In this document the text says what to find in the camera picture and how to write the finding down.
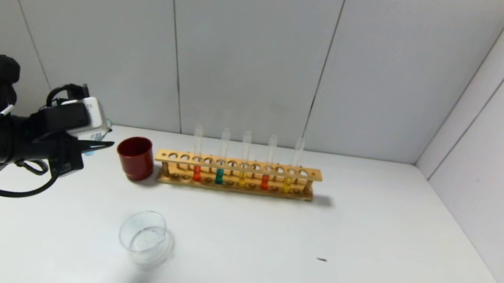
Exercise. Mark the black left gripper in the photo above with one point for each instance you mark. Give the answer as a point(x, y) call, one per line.
point(69, 156)

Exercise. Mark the blue pigment glass test tube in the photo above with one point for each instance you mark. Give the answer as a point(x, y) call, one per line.
point(219, 176)
point(89, 152)

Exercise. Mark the red pigment glass test tube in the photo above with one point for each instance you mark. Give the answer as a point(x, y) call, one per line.
point(196, 173)
point(264, 182)

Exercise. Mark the wooden test tube rack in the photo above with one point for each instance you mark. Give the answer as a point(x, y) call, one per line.
point(238, 165)

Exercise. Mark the yellow pigment glass test tube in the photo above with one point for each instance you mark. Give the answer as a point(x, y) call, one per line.
point(286, 184)
point(241, 179)

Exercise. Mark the dark red cup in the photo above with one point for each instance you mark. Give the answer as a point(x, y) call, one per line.
point(135, 161)

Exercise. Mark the clear glass beaker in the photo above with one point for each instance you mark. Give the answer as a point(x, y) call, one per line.
point(141, 233)

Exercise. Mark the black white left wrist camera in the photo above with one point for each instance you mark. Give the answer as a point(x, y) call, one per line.
point(79, 116)

